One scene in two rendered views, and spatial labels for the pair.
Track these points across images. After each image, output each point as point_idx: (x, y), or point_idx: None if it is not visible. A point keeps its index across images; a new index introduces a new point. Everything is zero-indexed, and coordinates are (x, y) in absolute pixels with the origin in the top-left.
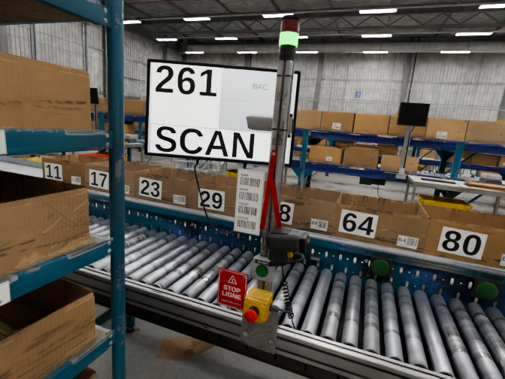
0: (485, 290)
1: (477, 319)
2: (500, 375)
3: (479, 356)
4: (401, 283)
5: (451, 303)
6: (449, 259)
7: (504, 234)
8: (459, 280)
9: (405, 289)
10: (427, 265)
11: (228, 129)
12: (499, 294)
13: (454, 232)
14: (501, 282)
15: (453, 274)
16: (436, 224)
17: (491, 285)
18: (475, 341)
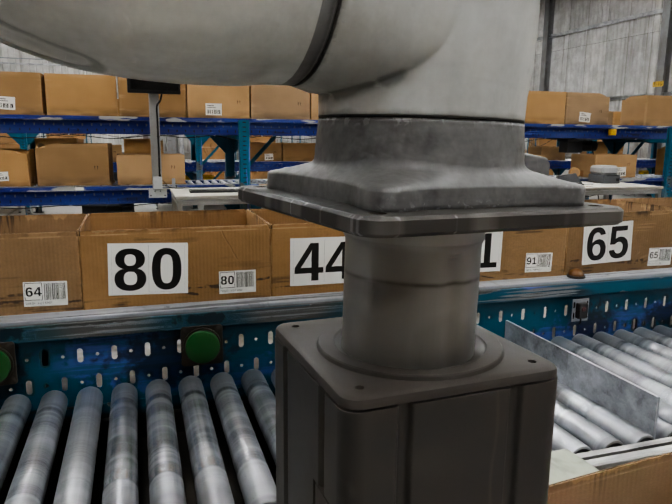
0: (199, 346)
1: (184, 405)
2: (178, 494)
3: (153, 473)
4: (53, 386)
5: (146, 391)
6: (133, 306)
7: (213, 236)
8: (159, 343)
9: (53, 394)
10: (90, 331)
11: None
12: (228, 346)
13: (130, 252)
14: (222, 323)
15: (146, 333)
16: (94, 242)
17: (205, 334)
18: (156, 448)
